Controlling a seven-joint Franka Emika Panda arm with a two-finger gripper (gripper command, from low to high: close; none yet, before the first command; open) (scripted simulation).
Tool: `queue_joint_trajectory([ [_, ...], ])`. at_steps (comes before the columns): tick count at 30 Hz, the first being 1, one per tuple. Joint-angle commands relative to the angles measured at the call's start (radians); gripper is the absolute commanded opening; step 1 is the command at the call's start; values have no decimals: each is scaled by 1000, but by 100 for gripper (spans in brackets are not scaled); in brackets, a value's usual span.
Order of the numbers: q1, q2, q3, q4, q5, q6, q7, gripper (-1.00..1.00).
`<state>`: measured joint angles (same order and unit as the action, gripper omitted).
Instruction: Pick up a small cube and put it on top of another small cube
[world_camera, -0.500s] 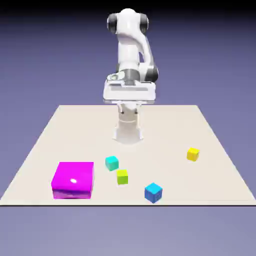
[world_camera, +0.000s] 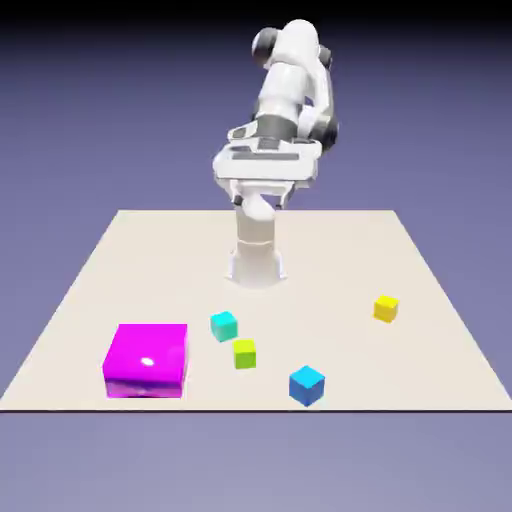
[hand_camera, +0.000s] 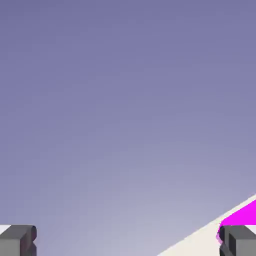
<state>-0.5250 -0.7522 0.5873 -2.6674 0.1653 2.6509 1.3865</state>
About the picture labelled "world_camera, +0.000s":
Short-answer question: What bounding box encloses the large magenta box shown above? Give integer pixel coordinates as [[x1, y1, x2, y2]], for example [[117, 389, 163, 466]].
[[101, 322, 189, 400]]

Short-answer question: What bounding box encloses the small yellow cube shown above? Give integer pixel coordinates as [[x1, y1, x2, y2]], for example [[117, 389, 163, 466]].
[[372, 294, 400, 324]]

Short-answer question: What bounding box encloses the small cyan cube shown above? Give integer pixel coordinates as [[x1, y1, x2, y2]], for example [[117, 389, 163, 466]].
[[209, 310, 240, 344]]

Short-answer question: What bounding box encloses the small lime green cube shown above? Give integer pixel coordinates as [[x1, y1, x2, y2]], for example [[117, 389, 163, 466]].
[[232, 338, 258, 371]]

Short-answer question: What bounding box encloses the small blue cube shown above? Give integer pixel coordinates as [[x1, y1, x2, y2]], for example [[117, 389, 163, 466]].
[[288, 364, 326, 408]]

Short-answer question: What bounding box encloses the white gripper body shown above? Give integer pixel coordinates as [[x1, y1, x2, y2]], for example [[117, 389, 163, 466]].
[[212, 142, 322, 191]]

